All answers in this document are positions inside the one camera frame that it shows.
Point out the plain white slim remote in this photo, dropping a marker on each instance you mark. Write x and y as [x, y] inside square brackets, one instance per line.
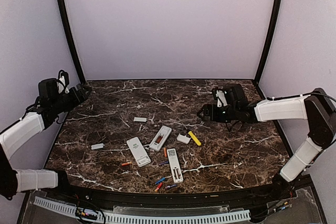
[138, 151]

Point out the white battery cover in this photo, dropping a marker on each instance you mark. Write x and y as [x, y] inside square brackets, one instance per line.
[183, 139]
[97, 146]

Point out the black frame post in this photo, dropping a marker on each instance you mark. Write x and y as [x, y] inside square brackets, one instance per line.
[268, 41]
[70, 40]

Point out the grey battery cover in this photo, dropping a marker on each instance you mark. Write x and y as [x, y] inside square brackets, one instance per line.
[140, 119]

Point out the right black frame post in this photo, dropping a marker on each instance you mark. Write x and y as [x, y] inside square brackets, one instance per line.
[268, 41]

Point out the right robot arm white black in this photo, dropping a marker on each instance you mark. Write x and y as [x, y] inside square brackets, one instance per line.
[316, 108]

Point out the white button remote control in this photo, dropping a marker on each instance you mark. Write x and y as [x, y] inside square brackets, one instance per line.
[175, 166]

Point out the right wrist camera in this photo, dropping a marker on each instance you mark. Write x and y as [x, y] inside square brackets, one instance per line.
[219, 97]

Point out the white slotted cable duct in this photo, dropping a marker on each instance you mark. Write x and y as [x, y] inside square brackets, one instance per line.
[144, 215]

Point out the yellow handled screwdriver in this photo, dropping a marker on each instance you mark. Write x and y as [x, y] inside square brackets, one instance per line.
[194, 138]

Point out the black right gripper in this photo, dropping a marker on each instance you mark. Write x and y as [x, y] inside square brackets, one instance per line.
[214, 116]

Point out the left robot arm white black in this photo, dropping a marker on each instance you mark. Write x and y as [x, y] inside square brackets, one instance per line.
[54, 98]

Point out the red blue battery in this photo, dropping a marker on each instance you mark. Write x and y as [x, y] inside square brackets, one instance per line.
[159, 186]

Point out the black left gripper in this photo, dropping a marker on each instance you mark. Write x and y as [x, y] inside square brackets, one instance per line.
[80, 98]

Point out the left black frame post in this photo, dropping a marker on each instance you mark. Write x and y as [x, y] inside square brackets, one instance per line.
[70, 40]

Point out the white remote with barcode label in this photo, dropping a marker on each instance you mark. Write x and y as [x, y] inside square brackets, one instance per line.
[160, 138]

